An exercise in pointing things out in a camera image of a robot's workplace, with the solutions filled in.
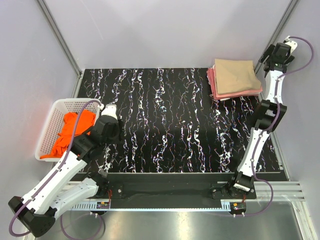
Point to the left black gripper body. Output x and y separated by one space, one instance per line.
118 135

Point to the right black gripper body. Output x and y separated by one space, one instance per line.
288 60

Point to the beige t shirt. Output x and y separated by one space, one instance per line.
235 76

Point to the white plastic laundry basket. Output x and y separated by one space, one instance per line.
56 134

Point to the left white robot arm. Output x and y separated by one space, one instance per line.
39 209

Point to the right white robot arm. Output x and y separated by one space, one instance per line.
266 116

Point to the folded pink t shirt stack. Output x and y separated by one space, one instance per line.
216 96

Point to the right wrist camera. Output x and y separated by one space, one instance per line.
293 44

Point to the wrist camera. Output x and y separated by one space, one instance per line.
293 44
110 110

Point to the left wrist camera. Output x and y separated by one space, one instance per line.
110 110

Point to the right aluminium frame post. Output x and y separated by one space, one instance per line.
282 23

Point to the aluminium frame post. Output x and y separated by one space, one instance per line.
58 35
282 23

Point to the white slotted cable duct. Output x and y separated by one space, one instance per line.
95 206

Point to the left aluminium frame post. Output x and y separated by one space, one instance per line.
58 35

